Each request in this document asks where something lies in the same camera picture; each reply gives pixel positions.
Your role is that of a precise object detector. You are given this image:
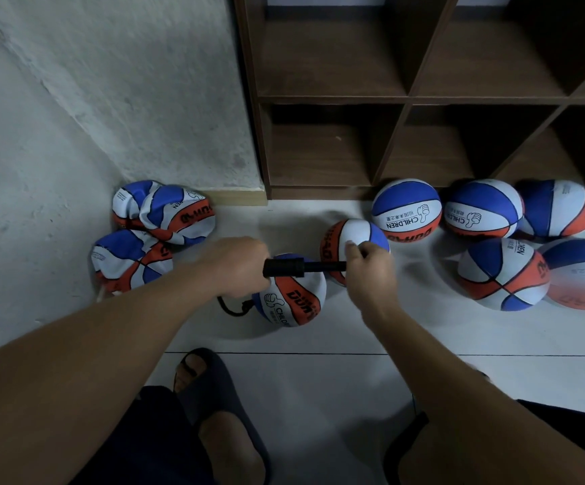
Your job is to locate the person's right forearm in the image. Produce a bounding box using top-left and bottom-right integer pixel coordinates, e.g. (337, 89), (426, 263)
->
(365, 306), (585, 485)

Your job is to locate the black hand pump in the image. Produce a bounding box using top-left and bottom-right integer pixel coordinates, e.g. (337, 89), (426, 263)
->
(216, 255), (348, 318)

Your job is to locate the person's left hand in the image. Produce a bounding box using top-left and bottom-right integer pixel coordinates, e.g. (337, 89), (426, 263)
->
(198, 236), (272, 301)

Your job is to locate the person's left foot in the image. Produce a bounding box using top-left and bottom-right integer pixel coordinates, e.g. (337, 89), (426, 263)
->
(176, 353), (266, 485)

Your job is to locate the person's right hand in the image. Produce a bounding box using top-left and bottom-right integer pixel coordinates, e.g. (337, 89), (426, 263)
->
(343, 242), (404, 332)

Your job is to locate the blue white red basketball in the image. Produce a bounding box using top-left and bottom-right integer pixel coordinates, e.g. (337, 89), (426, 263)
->
(252, 253), (329, 328)
(319, 218), (391, 287)
(371, 177), (444, 245)
(517, 177), (585, 241)
(111, 179), (161, 230)
(89, 229), (175, 297)
(138, 185), (218, 247)
(540, 237), (585, 312)
(442, 177), (526, 239)
(456, 237), (553, 313)

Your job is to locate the brown wooden cubby shelf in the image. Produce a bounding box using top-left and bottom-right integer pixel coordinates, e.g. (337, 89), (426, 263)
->
(232, 0), (585, 202)

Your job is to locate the person's left forearm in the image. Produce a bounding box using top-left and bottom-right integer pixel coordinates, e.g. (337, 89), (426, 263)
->
(0, 269), (225, 485)

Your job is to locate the black sandal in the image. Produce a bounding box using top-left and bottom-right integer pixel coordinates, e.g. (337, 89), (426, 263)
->
(382, 370), (490, 485)
(172, 346), (274, 485)

